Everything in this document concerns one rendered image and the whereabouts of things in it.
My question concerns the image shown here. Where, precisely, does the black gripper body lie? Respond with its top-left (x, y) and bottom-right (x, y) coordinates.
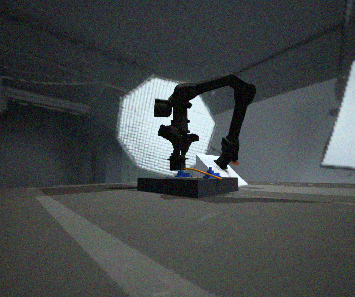
top-left (158, 115), bottom-right (199, 142)

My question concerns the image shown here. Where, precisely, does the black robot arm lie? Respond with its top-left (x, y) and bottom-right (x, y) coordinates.
top-left (154, 73), bottom-right (256, 170)

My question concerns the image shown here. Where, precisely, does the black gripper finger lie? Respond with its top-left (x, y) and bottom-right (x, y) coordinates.
top-left (166, 136), bottom-right (183, 157)
top-left (181, 139), bottom-right (193, 155)

